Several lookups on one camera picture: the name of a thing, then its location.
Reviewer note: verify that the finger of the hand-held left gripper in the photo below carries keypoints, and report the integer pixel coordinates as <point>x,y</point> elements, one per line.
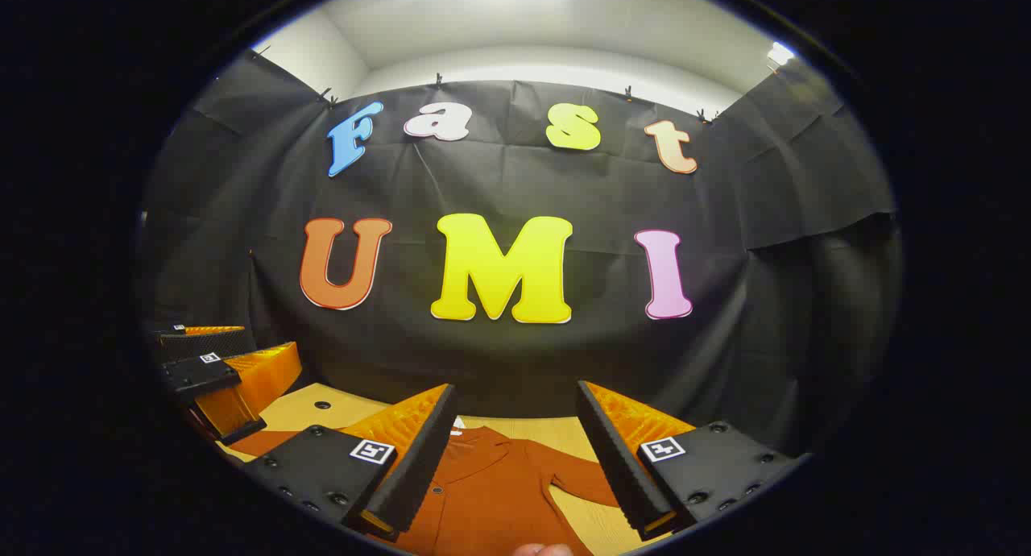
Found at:
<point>189,375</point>
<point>201,345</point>

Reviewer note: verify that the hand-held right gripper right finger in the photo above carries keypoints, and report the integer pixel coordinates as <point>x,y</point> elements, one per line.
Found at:
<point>616,459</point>

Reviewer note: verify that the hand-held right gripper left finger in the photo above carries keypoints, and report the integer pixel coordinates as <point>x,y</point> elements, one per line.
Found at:
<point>419,467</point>

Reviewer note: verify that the orange long-sleeved shirt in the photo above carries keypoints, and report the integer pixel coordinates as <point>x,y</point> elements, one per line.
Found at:
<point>483,499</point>

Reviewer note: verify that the black backdrop cloth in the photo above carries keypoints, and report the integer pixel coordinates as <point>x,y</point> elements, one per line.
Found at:
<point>564,185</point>

